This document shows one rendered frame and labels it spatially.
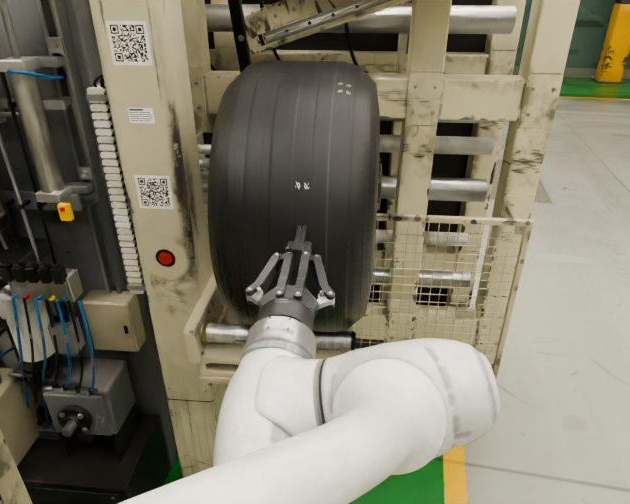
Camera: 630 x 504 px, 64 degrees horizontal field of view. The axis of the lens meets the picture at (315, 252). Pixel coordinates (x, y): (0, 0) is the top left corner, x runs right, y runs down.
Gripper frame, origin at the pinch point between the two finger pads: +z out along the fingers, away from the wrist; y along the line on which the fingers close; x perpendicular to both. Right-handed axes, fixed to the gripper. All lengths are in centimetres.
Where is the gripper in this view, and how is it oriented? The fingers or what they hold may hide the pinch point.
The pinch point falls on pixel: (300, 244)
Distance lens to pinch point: 80.9
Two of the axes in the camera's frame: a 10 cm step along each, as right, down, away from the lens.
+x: 0.1, 8.0, 6.0
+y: -10.0, -0.4, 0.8
